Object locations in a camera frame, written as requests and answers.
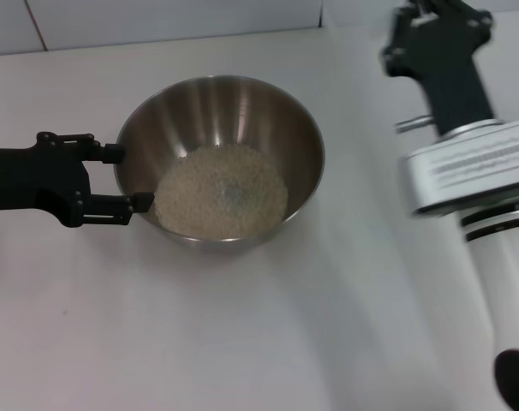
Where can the white rice grains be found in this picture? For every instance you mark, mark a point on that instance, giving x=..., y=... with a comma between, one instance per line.
x=216, y=197

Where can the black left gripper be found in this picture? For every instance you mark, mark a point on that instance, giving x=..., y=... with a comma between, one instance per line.
x=32, y=180

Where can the stainless steel mixing bowl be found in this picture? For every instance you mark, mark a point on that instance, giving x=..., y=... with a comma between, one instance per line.
x=242, y=115

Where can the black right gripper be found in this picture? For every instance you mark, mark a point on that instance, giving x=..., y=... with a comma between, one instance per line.
x=448, y=64

